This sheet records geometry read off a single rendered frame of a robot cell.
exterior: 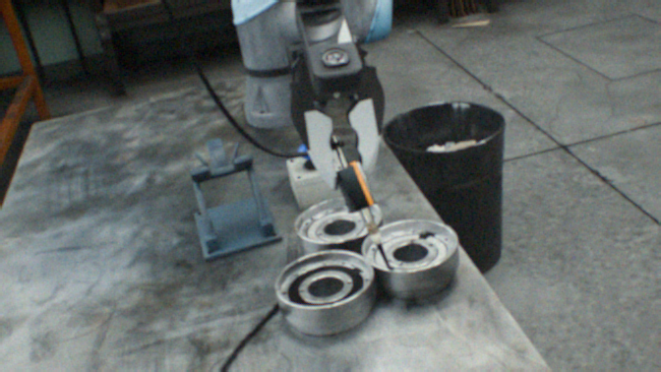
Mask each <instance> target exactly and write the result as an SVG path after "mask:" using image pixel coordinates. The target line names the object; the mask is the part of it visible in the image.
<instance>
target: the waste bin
mask: <svg viewBox="0 0 661 372"><path fill-rule="evenodd" d="M505 131H506V120H505V118H504V116H503V115H502V114H501V113H500V112H499V111H497V110H495V109H492V108H490V107H487V106H485V105H481V104H477V103H473V102H460V101H452V102H439V103H431V104H426V105H422V106H418V107H415V108H410V109H408V110H405V111H403V112H401V113H399V114H397V115H396V116H395V117H393V118H392V119H391V120H389V121H388V122H387V123H386V125H384V127H383V131H382V139H383V142H384V143H386V144H387V146H388V147H389V148H390V150H391V151H392V153H393V155H394V157H395V158H396V159H397V161H398V162H399V163H400V165H401V166H402V168H403V169H404V170H405V172H406V173H407V174H408V176H409V177H411V178H412V180H413V182H414V184H415V185H416V186H417V188H418V189H419V190H420V192H421V193H422V194H423V196H424V197H425V199H426V200H427V201H428V203H429V204H430V205H431V207H432V209H433V210H434V212H435V213H436V214H438V216H439V217H440V219H441V220H442V221H443V223H444V224H445V225H448V224H451V225H452V227H453V231H454V232H455V234H456V237H457V243H458V244H459V246H460V248H461V249H462V250H463V251H464V253H466V254H467V255H468V257H469V258H470V260H471V261H472V262H473V265H474V266H475V267H476V269H477V270H478V271H479V273H480V274H483V273H485V272H487V271H488V270H490V269H491V268H492V267H495V266H496V265H497V263H498V262H499V260H500V258H501V256H502V238H503V167H504V152H505ZM470 141H475V144H474V145H471V146H467V147H462V148H457V149H451V150H443V151H427V150H428V148H431V147H433V146H434V145H436V146H438V147H442V146H445V145H446V143H454V144H455V145H456V144H458V143H460V142H470Z"/></svg>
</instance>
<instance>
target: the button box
mask: <svg viewBox="0 0 661 372"><path fill-rule="evenodd" d="M287 165H288V170H289V175H290V180H291V186H292V190H293V192H294V195H295V197H296V200H297V203H298V205H299V209H300V211H304V210H308V209H310V207H312V206H314V205H316V204H318V203H320V202H322V201H326V200H330V199H336V198H343V196H342V193H341V191H340V189H339V186H338V190H336V191H335V190H332V189H331V188H330V186H329V185H328V184H327V183H326V182H325V180H324V179H323V178H322V176H321V175H320V173H319V172H318V170H317V168H316V166H315V165H314V164H312V163H311V160H310V159H303V158H301V157H300V158H296V159H293V160H288V161H287ZM333 165H334V167H335V170H336V171H339V170H341V169H342V166H341V164H340V162H339V159H338V157H337V153H336V151H334V161H333Z"/></svg>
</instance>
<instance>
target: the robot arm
mask: <svg viewBox="0 0 661 372"><path fill-rule="evenodd" d="M232 5H233V11H234V17H235V20H234V24H235V25H236V28H237V31H238V36H239V40H240V45H241V50H242V55H243V60H244V64H245V68H246V73H247V86H246V94H245V105H244V110H245V115H246V119H247V122H248V123H249V124H251V125H253V126H257V127H261V128H283V127H290V126H295V128H296V131H297V133H298V135H299V137H300V139H301V141H302V143H303V144H304V146H305V148H306V150H308V152H309V154H310V157H311V159H312V161H313V163H314V165H315V166H316V168H317V170H318V172H319V173H320V175H321V176H322V178H323V179H324V180H325V182H326V183H327V184H328V185H329V186H330V188H331V189H332V190H335V191H336V190H338V174H337V172H336V170H335V167H334V165H333V161H334V151H332V150H331V147H330V136H331V132H333V127H332V126H331V119H330V117H329V116H328V115H327V114H326V112H327V111H328V109H329V108H330V99H336V98H340V97H345V96H346V97H347V98H348V99H349V100H350V101H353V104H352V105H351V106H350V107H349V108H348V110H347V111H346V116H347V120H348V123H349V125H350V126H351V127H352V128H353V130H354V133H355V136H356V138H355V148H356V150H357V152H359V154H360V156H359V162H360V164H361V167H362V169H363V171H364V173H365V176H366V179H367V182H369V179H370V177H371V174H372V172H373V170H374V167H375V164H376V160H377V155H378V149H379V143H380V137H381V134H382V126H383V118H384V111H386V96H385V95H384V92H383V88H382V86H381V83H380V81H379V80H378V77H377V68H376V66H374V65H371V66H368V65H367V63H366V60H365V57H366V56H367V55H368V52H367V51H365V50H364V49H362V48H361V46H360V44H363V45H366V44H367V43H370V42H376V41H381V40H384V39H387V38H388V37H389V36H390V34H391V15H392V0H232Z"/></svg>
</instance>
